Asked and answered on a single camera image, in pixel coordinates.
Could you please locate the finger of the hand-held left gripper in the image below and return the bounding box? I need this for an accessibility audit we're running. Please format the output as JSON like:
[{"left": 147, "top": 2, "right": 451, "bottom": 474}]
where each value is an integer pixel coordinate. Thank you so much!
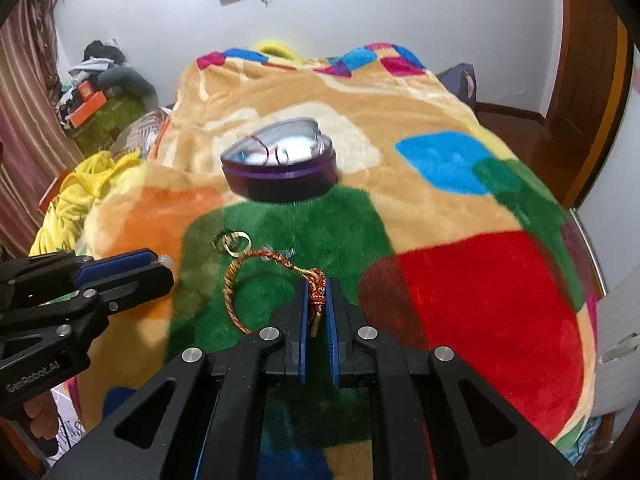
[
  {"left": 0, "top": 248, "right": 161, "bottom": 312},
  {"left": 0, "top": 262, "right": 175, "bottom": 361}
]

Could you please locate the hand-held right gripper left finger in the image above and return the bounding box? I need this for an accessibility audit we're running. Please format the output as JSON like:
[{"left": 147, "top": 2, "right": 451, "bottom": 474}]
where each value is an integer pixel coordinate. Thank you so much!
[{"left": 47, "top": 279, "right": 314, "bottom": 480}]

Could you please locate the silver door handle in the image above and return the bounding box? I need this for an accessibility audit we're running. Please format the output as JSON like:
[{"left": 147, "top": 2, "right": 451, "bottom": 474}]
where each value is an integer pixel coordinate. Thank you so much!
[{"left": 600, "top": 335, "right": 640, "bottom": 364}]

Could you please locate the green cloth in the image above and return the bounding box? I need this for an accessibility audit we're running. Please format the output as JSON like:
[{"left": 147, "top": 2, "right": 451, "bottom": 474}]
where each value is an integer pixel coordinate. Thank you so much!
[{"left": 74, "top": 100, "right": 152, "bottom": 157}]

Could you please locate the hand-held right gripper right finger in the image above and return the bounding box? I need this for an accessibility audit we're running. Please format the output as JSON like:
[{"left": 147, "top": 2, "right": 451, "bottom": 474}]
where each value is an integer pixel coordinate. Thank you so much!
[{"left": 325, "top": 277, "right": 583, "bottom": 480}]

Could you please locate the purple heart-shaped jewelry box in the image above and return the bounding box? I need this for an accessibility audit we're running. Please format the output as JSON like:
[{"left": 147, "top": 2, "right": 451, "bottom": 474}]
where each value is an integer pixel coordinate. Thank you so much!
[{"left": 220, "top": 117, "right": 340, "bottom": 205}]

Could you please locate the striped pillow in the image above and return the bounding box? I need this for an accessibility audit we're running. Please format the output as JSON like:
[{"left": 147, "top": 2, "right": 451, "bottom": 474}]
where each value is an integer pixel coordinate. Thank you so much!
[{"left": 110, "top": 109, "right": 172, "bottom": 157}]

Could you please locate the yellow pillow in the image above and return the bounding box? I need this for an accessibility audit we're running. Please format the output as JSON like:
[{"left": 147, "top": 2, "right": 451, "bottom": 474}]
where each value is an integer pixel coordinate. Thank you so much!
[{"left": 256, "top": 40, "right": 304, "bottom": 64}]

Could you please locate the yellow cloth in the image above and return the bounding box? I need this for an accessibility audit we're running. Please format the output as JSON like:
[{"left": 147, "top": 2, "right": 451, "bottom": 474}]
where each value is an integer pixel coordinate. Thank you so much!
[{"left": 29, "top": 150, "right": 144, "bottom": 257}]

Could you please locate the orange box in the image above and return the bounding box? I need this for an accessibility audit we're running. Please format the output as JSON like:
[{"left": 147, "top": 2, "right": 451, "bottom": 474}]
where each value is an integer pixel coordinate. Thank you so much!
[{"left": 69, "top": 91, "right": 109, "bottom": 130}]

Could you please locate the red gold braided bracelet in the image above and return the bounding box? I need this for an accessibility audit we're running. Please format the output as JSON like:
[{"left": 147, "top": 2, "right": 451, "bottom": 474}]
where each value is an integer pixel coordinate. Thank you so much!
[{"left": 223, "top": 249, "right": 329, "bottom": 339}]

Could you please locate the thin red bangle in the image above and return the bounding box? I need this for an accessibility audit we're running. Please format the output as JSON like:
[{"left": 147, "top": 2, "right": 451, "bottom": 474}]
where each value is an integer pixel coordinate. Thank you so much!
[{"left": 239, "top": 131, "right": 294, "bottom": 167}]

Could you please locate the white cabinet door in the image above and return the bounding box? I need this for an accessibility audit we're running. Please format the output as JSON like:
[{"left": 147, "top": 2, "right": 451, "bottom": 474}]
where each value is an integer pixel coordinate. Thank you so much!
[{"left": 594, "top": 264, "right": 640, "bottom": 417}]

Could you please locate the striped brown curtain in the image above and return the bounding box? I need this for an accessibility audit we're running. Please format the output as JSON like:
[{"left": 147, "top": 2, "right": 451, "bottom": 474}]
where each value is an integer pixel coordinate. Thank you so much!
[{"left": 0, "top": 0, "right": 84, "bottom": 257}]

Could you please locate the colourful patchwork plush blanket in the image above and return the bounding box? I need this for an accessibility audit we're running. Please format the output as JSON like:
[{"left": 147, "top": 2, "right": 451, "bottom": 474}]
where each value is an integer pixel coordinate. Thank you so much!
[{"left": 29, "top": 42, "right": 609, "bottom": 480}]

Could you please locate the person's left hand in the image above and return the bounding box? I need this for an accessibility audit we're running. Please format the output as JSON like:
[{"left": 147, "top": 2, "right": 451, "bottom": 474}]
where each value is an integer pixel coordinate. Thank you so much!
[{"left": 22, "top": 392, "right": 63, "bottom": 457}]

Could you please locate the brown wooden door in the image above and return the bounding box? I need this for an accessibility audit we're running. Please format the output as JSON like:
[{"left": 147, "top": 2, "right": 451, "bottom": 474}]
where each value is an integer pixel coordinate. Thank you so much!
[{"left": 546, "top": 0, "right": 634, "bottom": 207}]

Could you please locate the pile of clothes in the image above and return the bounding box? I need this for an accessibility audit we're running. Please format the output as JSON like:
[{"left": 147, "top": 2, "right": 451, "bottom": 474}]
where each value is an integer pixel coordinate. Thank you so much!
[{"left": 56, "top": 39, "right": 157, "bottom": 107}]

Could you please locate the dark bag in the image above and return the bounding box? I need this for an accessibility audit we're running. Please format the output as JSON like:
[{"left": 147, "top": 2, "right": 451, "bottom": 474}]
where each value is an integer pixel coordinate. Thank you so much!
[{"left": 439, "top": 62, "right": 479, "bottom": 109}]

